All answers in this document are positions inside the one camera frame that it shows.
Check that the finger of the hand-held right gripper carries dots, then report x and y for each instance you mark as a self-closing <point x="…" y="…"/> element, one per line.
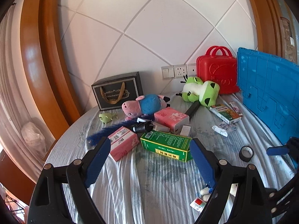
<point x="278" y="151"/>
<point x="285" y="200"/>

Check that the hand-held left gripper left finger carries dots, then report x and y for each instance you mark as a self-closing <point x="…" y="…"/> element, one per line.
<point x="98" y="161"/>

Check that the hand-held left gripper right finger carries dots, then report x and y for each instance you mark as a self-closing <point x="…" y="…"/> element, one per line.
<point x="203" y="163"/>

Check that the pink white-label tissue pack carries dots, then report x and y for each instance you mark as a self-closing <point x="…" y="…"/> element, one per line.
<point x="121" y="142"/>

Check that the blue plastic storage crate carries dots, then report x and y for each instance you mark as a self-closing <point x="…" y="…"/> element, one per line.
<point x="268" y="93"/>

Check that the small white dog toy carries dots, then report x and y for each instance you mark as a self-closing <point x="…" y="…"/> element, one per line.
<point x="206" y="191"/>

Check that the blue fuzzy stick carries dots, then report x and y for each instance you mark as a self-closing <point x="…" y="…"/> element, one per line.
<point x="105" y="131"/>

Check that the black tape roll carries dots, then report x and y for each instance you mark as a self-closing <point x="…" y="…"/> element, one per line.
<point x="243" y="155"/>

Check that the crumpled white tube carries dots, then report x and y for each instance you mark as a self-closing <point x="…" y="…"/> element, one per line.
<point x="219" y="130"/>

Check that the small white red box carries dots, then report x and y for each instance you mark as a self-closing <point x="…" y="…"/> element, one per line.
<point x="198" y="204"/>

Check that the small green plush toy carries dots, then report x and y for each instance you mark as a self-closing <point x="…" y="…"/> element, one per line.
<point x="106" y="117"/>

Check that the blue white blister pack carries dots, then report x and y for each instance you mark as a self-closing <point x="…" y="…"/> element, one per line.
<point x="230" y="127"/>

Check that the flat white box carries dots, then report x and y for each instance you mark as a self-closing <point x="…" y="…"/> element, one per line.
<point x="162" y="128"/>

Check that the orange green medicine box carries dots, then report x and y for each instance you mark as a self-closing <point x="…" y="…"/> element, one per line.
<point x="225" y="114"/>

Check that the black squeeze tube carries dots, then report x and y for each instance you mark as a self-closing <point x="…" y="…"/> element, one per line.
<point x="142" y="127"/>

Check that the pink flowered tissue pack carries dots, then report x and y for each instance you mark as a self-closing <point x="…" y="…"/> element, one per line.
<point x="169" y="116"/>

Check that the small pink white box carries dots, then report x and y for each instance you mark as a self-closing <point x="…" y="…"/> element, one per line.
<point x="234" y="107"/>

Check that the clear plastic bag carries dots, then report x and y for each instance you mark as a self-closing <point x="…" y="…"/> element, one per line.
<point x="32" y="136"/>

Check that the green frog plush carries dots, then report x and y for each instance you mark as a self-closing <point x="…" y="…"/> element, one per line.
<point x="203" y="91"/>

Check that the pink pig plush blue shirt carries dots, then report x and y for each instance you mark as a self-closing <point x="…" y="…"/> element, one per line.
<point x="149" y="103"/>

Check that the black gift box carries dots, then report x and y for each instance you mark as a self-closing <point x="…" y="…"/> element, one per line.
<point x="116" y="86"/>

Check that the red toy suitcase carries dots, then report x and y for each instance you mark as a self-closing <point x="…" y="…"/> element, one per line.
<point x="217" y="72"/>

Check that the rolled patterned carpet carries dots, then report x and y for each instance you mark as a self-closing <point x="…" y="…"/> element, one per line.
<point x="287" y="39"/>

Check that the white curtain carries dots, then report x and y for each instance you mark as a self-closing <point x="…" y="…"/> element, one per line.
<point x="14" y="86"/>

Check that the white wall socket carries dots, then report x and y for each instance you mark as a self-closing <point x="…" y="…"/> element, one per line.
<point x="192" y="68"/>
<point x="181" y="71"/>

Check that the white wall switch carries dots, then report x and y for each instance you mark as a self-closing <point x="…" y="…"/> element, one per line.
<point x="167" y="72"/>

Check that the wooden wall frame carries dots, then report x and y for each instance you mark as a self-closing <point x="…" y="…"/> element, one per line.
<point x="46" y="51"/>

